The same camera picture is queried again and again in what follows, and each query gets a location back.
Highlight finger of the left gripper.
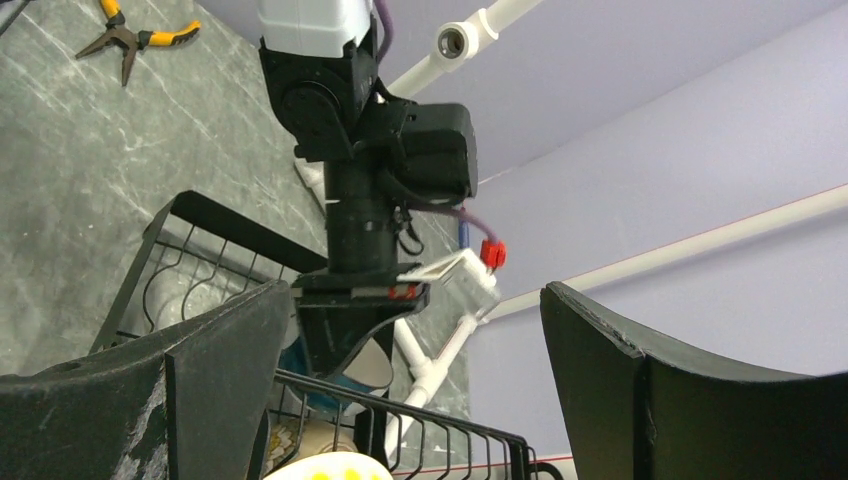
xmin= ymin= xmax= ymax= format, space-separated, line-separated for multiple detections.
xmin=298 ymin=311 xmax=416 ymax=379

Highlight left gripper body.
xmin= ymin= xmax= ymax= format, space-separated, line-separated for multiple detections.
xmin=292 ymin=268 xmax=431 ymax=317

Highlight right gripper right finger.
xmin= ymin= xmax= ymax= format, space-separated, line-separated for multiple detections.
xmin=540 ymin=282 xmax=847 ymax=479

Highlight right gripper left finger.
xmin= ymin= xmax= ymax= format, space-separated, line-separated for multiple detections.
xmin=1 ymin=281 xmax=292 ymax=479

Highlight teal white bowl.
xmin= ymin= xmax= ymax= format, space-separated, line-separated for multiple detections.
xmin=278 ymin=338 xmax=394 ymax=417

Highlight blue yellow patterned bowl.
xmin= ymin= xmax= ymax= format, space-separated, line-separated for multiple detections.
xmin=265 ymin=451 xmax=393 ymax=480

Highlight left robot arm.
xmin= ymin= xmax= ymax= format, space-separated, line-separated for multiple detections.
xmin=257 ymin=1 xmax=478 ymax=379

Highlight white PVC pipe frame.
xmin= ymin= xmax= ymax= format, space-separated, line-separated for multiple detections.
xmin=294 ymin=0 xmax=848 ymax=458

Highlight black wire dish rack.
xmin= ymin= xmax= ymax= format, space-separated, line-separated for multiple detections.
xmin=89 ymin=190 xmax=564 ymax=480

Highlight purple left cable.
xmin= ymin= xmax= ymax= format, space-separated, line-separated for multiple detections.
xmin=370 ymin=0 xmax=501 ymax=243

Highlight yellow handled pliers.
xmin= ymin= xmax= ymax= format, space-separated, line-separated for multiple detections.
xmin=75 ymin=0 xmax=202 ymax=88

